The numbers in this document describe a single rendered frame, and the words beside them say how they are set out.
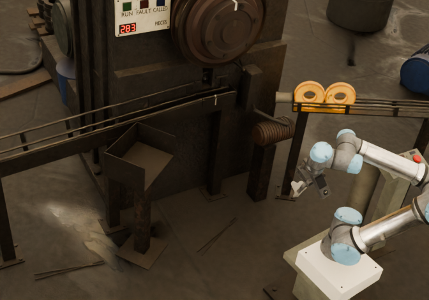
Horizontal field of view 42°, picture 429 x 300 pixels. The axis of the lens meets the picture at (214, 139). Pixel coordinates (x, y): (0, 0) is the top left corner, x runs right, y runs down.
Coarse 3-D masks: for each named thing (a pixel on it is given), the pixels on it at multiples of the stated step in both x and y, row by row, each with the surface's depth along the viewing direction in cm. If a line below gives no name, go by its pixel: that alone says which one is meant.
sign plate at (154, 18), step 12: (120, 0) 242; (132, 0) 245; (144, 0) 248; (156, 0) 251; (168, 0) 254; (120, 12) 246; (132, 12) 248; (144, 12) 251; (156, 12) 254; (168, 12) 258; (120, 24) 249; (144, 24) 255; (156, 24) 258; (168, 24) 261
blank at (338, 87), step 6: (336, 84) 288; (342, 84) 287; (348, 84) 289; (330, 90) 289; (336, 90) 289; (342, 90) 289; (348, 90) 288; (330, 96) 292; (348, 96) 291; (354, 96) 290; (330, 102) 294; (336, 102) 294; (342, 102) 294; (348, 102) 293
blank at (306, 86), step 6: (300, 84) 292; (306, 84) 289; (312, 84) 288; (318, 84) 290; (300, 90) 291; (306, 90) 291; (312, 90) 291; (318, 90) 290; (294, 96) 294; (300, 96) 294; (318, 96) 292; (324, 96) 292; (306, 108) 298; (312, 108) 297
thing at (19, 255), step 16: (224, 112) 293; (224, 128) 301; (224, 144) 308; (0, 176) 248; (208, 176) 326; (0, 192) 253; (112, 192) 288; (208, 192) 331; (224, 192) 331; (0, 208) 258; (112, 208) 294; (0, 224) 264; (112, 224) 302; (0, 240) 269; (0, 256) 281; (16, 256) 282
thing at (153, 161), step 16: (144, 128) 260; (112, 144) 246; (128, 144) 260; (144, 144) 265; (160, 144) 261; (112, 160) 242; (128, 160) 257; (144, 160) 258; (160, 160) 258; (112, 176) 247; (128, 176) 243; (144, 176) 238; (144, 192) 263; (144, 208) 270; (144, 224) 276; (128, 240) 297; (144, 240) 284; (160, 240) 299; (128, 256) 289; (144, 256) 289
